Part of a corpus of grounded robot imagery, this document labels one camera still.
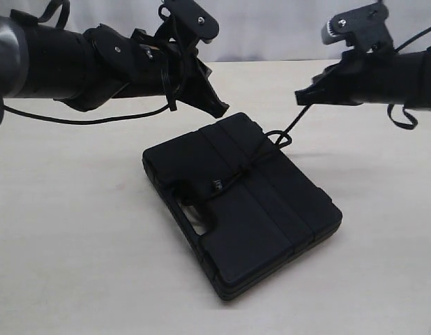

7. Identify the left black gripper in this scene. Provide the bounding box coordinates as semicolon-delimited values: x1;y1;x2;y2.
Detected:
131;17;229;117

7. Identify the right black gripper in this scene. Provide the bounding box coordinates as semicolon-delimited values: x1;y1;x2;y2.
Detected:
295;52;393;105

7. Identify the black rope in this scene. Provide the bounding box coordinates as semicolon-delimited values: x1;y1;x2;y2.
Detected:
169;104;312;214

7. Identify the black plastic carry case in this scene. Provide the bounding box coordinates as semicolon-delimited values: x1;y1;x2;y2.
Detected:
142;113;342;301

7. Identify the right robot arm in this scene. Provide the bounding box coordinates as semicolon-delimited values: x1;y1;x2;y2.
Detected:
295;46;431;131

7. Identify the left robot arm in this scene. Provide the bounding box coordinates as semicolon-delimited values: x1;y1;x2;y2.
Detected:
0;1;228;118

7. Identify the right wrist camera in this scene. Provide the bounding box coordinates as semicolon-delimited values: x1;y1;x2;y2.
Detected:
321;1;394;54

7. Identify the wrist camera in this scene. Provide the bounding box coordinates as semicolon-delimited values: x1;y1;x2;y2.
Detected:
162;0;220;44
321;1;394;54

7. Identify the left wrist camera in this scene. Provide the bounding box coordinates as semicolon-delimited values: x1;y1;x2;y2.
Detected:
162;0;220;44

